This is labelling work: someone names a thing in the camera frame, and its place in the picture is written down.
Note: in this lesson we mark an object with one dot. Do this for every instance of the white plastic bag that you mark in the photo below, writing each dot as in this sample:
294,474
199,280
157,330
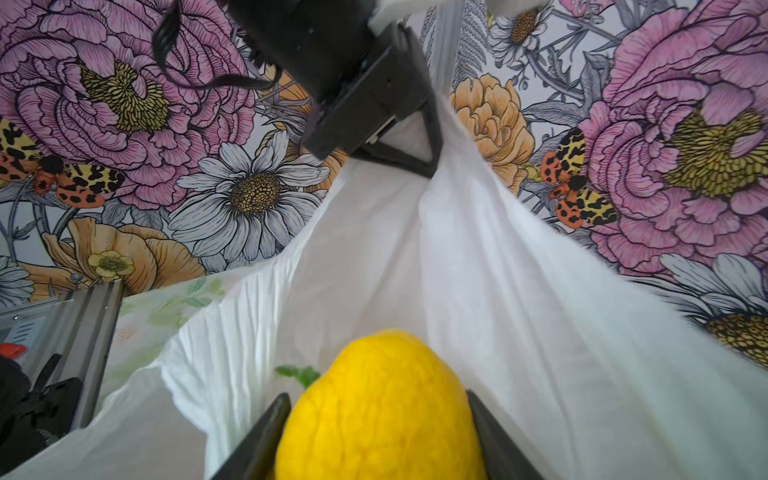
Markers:
591,375

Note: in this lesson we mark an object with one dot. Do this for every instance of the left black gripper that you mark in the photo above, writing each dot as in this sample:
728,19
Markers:
386,113

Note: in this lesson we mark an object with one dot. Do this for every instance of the yellow lemon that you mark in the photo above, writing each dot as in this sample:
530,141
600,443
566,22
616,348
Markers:
387,408

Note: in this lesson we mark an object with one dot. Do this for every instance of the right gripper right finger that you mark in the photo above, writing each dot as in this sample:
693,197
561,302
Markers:
502,457

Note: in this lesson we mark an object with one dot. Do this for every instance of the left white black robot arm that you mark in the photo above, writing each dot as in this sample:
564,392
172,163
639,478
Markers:
319,43

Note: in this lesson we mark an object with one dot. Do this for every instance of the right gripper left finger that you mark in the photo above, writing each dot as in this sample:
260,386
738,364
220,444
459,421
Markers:
255,456

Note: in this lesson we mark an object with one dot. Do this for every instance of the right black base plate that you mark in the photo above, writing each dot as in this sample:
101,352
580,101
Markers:
34,414

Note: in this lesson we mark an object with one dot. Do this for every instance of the green lime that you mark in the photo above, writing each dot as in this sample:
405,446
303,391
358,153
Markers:
305,376

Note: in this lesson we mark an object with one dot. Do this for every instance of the aluminium front rail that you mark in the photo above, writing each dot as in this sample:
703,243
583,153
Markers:
77,325

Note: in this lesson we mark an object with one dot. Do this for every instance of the red handled tool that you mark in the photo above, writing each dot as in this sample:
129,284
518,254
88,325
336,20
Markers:
12,351

